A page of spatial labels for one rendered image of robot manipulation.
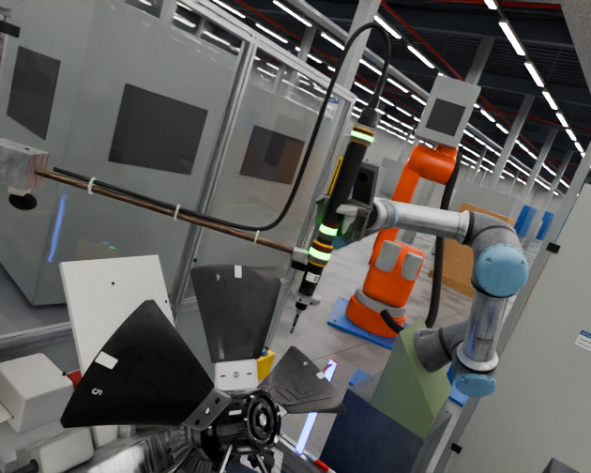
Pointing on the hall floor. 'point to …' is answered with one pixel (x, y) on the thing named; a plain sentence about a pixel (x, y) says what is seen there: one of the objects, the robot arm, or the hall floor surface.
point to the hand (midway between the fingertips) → (330, 203)
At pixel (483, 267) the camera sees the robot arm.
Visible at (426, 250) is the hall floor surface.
